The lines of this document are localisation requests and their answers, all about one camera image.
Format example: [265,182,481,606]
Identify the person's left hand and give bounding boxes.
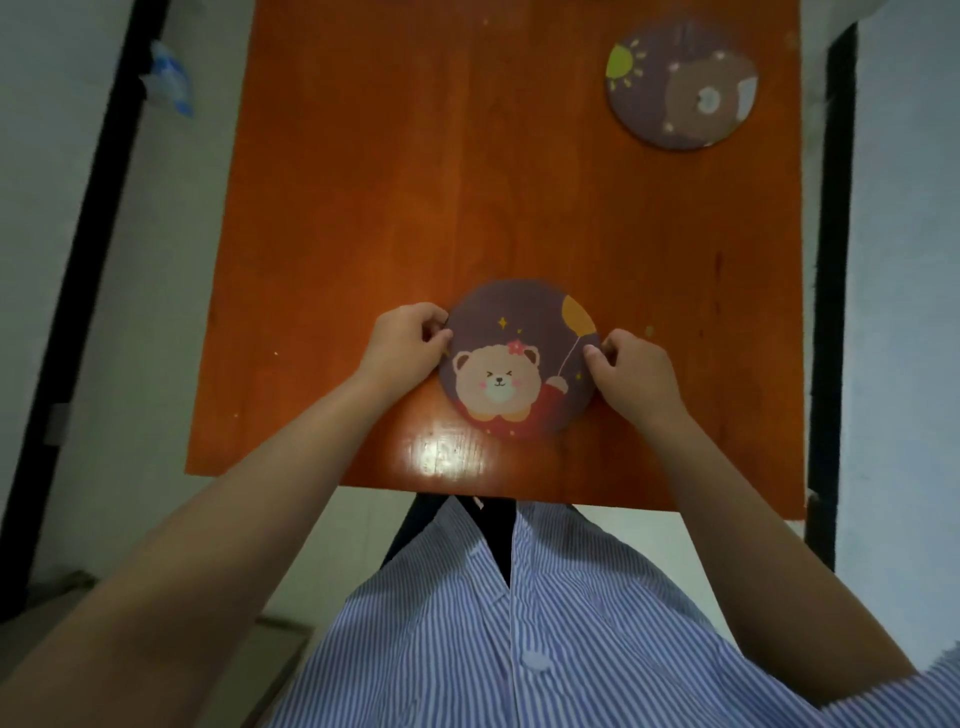
[353,302,455,403]

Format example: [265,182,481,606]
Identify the purple pink bear balloon coaster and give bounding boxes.
[437,279,605,442]

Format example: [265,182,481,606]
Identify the orange wooden table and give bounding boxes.
[185,0,808,521]

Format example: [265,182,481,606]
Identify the blue striped shirt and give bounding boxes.
[262,498,960,728]

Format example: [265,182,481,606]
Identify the person's right hand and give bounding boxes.
[582,328,691,436]

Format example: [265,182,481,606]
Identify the person's left forearm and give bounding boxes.
[0,371,406,728]

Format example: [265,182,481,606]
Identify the person's right forearm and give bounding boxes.
[644,408,920,710]

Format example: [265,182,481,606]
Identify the blue white plastic wrapper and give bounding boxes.
[140,38,196,120]

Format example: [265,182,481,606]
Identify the purple brown bear sun coaster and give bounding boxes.
[604,18,760,152]

